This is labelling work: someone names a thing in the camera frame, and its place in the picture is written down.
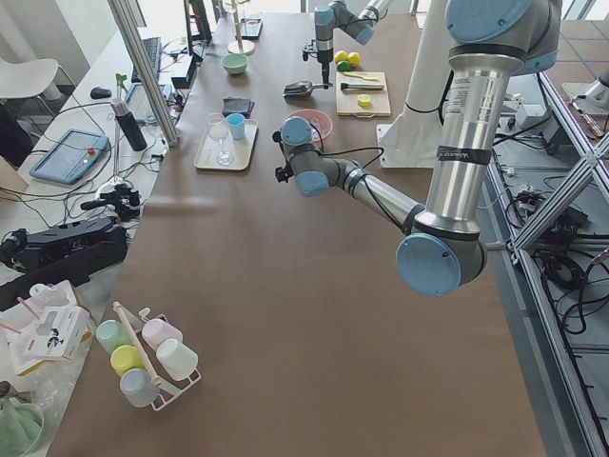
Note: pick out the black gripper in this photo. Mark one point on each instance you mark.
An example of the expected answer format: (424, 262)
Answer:
(283, 174)
(324, 59)

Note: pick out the steel ice scoop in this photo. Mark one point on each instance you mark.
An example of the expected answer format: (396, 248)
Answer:
(303, 89)

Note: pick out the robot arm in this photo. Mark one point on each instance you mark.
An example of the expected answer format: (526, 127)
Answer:
(468, 53)
(336, 15)

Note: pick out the clear ice cubes pile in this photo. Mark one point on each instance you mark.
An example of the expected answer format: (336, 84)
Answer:
(320, 124)

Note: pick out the light blue cup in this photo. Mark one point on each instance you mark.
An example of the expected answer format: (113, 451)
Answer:
(236, 125)

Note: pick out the wooden cup tree stand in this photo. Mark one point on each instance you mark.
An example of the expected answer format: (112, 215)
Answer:
(239, 44)

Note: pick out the pink cup in rack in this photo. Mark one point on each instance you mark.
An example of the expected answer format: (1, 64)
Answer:
(157, 330)

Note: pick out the white cup in rack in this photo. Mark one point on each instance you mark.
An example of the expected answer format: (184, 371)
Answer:
(178, 360)

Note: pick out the green cup in rack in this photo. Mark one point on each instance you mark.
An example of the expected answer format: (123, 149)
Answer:
(111, 335)

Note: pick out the yellow cup in rack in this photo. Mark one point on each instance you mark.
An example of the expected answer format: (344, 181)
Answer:
(125, 358)

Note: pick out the grey cup in rack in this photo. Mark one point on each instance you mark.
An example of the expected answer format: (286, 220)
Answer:
(137, 387)

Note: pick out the green lime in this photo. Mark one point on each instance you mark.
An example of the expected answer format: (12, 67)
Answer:
(343, 66)

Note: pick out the yellow plastic knife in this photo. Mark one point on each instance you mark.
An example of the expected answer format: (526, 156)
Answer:
(361, 76)

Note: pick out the yellow lemon near lime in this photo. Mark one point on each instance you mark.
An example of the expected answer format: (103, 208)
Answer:
(341, 57)

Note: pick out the steel muddler black tip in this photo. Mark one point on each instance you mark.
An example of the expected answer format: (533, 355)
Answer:
(360, 87)

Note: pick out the yellow lemon outer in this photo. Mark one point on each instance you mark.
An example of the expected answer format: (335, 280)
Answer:
(354, 59)

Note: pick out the bamboo cutting board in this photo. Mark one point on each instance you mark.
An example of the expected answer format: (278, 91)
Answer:
(346, 101)

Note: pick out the half lemon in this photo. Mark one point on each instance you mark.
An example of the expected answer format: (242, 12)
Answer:
(364, 100)

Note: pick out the pink bowl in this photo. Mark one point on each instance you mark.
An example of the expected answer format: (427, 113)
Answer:
(301, 112)

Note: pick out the cream rabbit tray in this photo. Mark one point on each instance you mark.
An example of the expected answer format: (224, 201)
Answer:
(208, 150)

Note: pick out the grey folded cloth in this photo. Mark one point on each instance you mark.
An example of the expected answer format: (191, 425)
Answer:
(237, 105)

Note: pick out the clear wine glass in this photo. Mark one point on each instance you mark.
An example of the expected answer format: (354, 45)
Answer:
(218, 131)

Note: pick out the black glass holder tray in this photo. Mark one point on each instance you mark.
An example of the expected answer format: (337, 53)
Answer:
(251, 28)

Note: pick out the green ceramic bowl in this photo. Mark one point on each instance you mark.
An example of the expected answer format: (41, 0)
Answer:
(235, 63)

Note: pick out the black thermos bottle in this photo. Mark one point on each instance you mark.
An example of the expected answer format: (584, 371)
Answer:
(128, 124)

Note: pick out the black keyboard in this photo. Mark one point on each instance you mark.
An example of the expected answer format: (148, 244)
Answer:
(153, 50)

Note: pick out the black computer mouse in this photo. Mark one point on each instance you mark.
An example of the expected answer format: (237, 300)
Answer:
(98, 93)

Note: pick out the black equipment bag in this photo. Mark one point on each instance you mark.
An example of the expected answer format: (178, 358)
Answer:
(72, 252)

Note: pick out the wooden stick in rack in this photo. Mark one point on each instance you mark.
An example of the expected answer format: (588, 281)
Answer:
(120, 311)

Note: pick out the white chair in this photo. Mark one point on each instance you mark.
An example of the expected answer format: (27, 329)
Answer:
(28, 80)

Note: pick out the white product box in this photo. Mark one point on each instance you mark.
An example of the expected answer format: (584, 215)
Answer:
(58, 334)

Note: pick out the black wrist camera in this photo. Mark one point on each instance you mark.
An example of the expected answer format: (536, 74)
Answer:
(309, 50)

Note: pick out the aluminium frame post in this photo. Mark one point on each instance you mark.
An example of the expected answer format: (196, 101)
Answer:
(126, 24)

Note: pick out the white wire cup rack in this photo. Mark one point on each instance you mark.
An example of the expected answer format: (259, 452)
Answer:
(170, 390)

